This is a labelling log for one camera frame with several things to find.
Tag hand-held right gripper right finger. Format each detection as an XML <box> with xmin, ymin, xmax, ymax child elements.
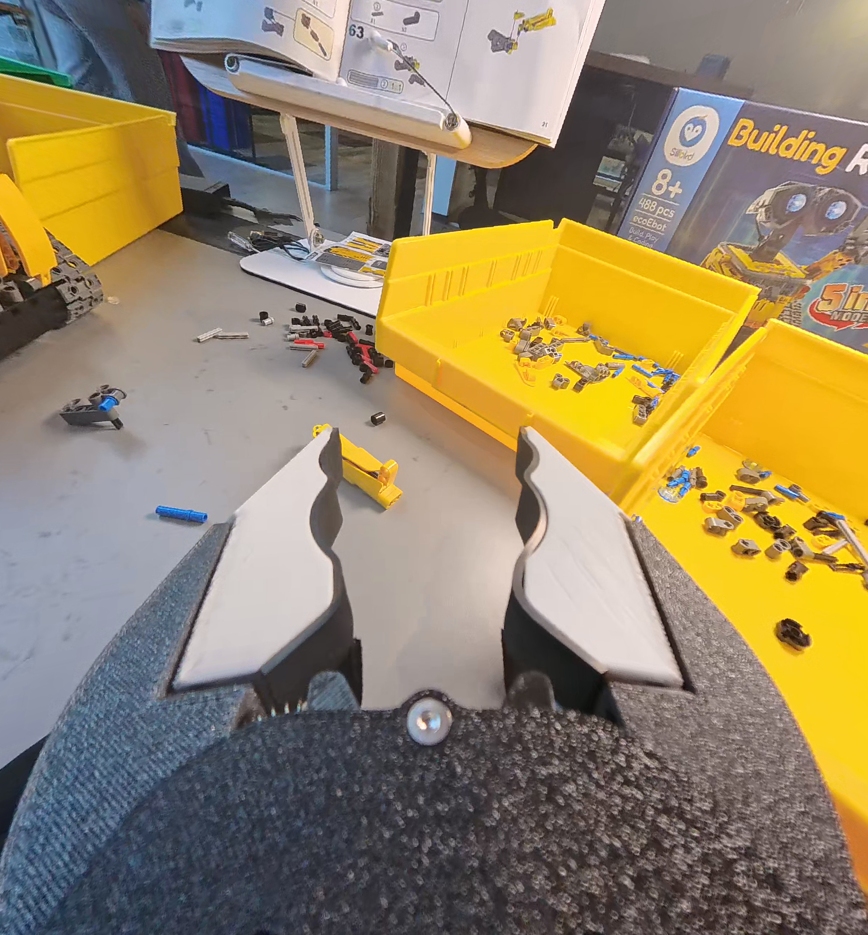
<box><xmin>501</xmin><ymin>427</ymin><xmax>687</xmax><ymax>710</ymax></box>

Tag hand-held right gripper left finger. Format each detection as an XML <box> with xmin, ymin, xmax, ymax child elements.
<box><xmin>171</xmin><ymin>427</ymin><xmax>362</xmax><ymax>717</ymax></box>

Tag grey bent beam piece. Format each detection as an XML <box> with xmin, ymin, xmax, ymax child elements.
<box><xmin>62</xmin><ymin>395</ymin><xmax>125</xmax><ymax>432</ymax></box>

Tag large yellow bin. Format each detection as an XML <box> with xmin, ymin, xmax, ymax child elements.
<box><xmin>376</xmin><ymin>220</ymin><xmax>763</xmax><ymax>505</ymax></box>

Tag yellow toy tracked robot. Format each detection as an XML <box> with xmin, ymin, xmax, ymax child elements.
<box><xmin>0</xmin><ymin>139</ymin><xmax>106</xmax><ymax>384</ymax></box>

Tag green bin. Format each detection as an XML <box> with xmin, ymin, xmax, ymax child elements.
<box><xmin>0</xmin><ymin>44</ymin><xmax>73</xmax><ymax>86</ymax></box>

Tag grey desk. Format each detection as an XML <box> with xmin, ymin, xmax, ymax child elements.
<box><xmin>0</xmin><ymin>220</ymin><xmax>654</xmax><ymax>819</ymax></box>

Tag small yellow block assembly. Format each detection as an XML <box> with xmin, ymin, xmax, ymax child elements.
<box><xmin>314</xmin><ymin>424</ymin><xmax>403</xmax><ymax>508</ymax></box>

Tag scattered small connector pieces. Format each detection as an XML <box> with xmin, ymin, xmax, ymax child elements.
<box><xmin>661</xmin><ymin>446</ymin><xmax>868</xmax><ymax>651</ymax></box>

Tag pile of small building pieces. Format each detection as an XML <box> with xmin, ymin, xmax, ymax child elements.
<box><xmin>256</xmin><ymin>304</ymin><xmax>394</xmax><ymax>384</ymax></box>

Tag printed sticker sheet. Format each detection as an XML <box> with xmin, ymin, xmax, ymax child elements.
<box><xmin>314</xmin><ymin>231</ymin><xmax>394</xmax><ymax>279</ymax></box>

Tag blue printed cardboard box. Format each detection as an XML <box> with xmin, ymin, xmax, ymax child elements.
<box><xmin>617</xmin><ymin>88</ymin><xmax>868</xmax><ymax>366</ymax></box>

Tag wide yellow bin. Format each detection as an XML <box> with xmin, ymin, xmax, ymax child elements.
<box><xmin>0</xmin><ymin>66</ymin><xmax>184</xmax><ymax>267</ymax></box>

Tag white book stand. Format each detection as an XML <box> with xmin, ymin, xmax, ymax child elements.
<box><xmin>186</xmin><ymin>52</ymin><xmax>544</xmax><ymax>252</ymax></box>

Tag instruction booklet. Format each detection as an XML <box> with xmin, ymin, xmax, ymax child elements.
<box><xmin>149</xmin><ymin>0</ymin><xmax>607</xmax><ymax>147</ymax></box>

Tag black cable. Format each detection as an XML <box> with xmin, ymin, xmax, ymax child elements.
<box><xmin>227</xmin><ymin>217</ymin><xmax>315</xmax><ymax>258</ymax></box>

